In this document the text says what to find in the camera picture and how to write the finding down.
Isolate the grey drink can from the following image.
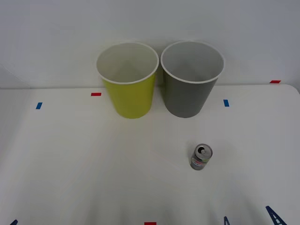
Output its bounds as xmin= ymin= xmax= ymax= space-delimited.
xmin=190 ymin=143 xmax=213 ymax=171

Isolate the grey plastic bin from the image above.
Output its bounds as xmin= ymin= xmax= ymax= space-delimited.
xmin=160 ymin=40 xmax=225 ymax=119

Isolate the yellow-green plastic bin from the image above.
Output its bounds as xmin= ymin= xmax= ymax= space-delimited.
xmin=96 ymin=41 xmax=160 ymax=120

